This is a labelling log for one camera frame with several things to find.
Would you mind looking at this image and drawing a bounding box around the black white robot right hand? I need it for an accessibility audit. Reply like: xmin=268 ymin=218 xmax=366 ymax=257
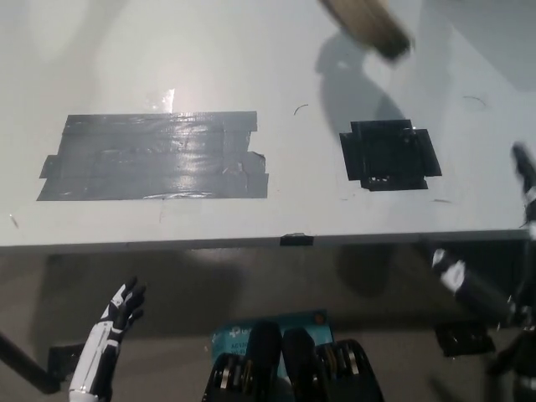
xmin=430 ymin=141 xmax=536 ymax=336

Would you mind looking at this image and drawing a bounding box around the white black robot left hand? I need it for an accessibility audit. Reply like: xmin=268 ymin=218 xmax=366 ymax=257
xmin=68 ymin=275 xmax=147 ymax=399

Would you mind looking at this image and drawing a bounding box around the grey duct tape patch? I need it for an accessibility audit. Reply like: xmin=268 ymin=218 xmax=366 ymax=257
xmin=35 ymin=110 xmax=270 ymax=203

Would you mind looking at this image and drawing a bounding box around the black table leg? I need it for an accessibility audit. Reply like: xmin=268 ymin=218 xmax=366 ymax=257
xmin=0 ymin=332 xmax=59 ymax=395

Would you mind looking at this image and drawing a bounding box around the black tape square patch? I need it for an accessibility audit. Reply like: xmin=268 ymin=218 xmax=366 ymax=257
xmin=338 ymin=118 xmax=444 ymax=192

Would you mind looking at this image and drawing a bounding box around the stack of beige paper plates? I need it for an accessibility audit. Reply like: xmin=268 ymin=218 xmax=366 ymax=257
xmin=317 ymin=0 xmax=416 ymax=64

